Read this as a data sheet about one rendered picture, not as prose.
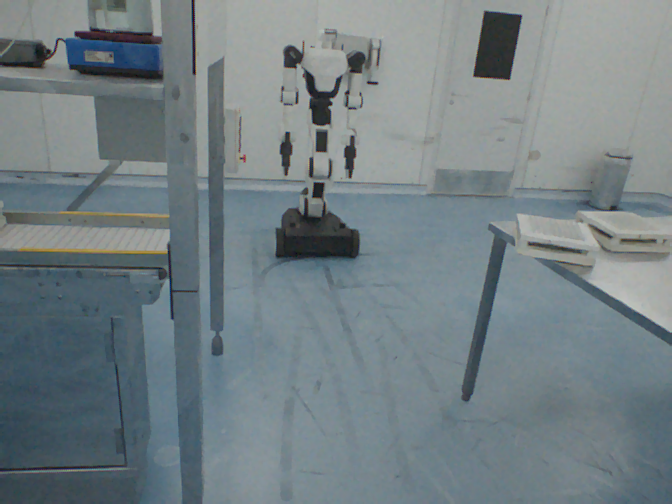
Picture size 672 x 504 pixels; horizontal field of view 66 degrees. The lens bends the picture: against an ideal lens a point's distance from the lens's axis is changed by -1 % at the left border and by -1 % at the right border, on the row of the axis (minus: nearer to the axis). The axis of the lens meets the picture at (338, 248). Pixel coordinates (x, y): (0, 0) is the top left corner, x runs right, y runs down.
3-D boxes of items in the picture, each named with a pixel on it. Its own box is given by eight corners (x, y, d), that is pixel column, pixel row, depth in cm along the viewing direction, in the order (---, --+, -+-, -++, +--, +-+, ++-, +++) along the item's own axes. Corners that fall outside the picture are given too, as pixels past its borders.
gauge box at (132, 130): (188, 155, 150) (187, 84, 142) (183, 164, 140) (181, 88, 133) (109, 151, 146) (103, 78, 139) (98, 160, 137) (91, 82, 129)
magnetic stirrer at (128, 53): (174, 72, 138) (172, 36, 134) (159, 79, 118) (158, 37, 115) (95, 67, 135) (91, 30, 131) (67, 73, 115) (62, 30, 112)
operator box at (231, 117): (239, 163, 229) (240, 103, 219) (238, 173, 213) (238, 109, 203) (225, 163, 228) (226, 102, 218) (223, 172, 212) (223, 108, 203)
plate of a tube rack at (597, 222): (629, 217, 205) (631, 212, 205) (675, 239, 183) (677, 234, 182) (575, 215, 201) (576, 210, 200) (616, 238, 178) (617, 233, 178)
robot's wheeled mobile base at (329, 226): (274, 224, 413) (275, 183, 401) (337, 225, 423) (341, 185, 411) (280, 256, 355) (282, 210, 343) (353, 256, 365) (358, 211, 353)
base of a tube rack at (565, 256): (581, 241, 188) (582, 235, 187) (594, 267, 166) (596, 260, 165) (512, 230, 193) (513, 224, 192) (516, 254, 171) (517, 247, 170)
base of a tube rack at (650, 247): (626, 228, 207) (627, 223, 206) (671, 252, 185) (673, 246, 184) (571, 227, 203) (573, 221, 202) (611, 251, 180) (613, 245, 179)
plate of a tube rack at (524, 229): (584, 228, 186) (586, 223, 185) (598, 252, 164) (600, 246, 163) (515, 218, 191) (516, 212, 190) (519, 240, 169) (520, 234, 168)
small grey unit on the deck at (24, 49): (58, 66, 128) (55, 40, 126) (48, 68, 122) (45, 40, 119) (6, 62, 126) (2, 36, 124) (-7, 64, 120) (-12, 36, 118)
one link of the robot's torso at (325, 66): (293, 93, 363) (296, 39, 349) (341, 96, 369) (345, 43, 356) (298, 98, 336) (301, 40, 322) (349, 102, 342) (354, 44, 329)
